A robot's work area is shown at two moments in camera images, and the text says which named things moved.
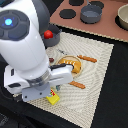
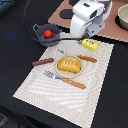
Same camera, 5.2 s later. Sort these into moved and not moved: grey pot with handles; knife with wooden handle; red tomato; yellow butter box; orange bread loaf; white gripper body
Moved: yellow butter box; white gripper body
Not moved: knife with wooden handle; orange bread loaf; red tomato; grey pot with handles
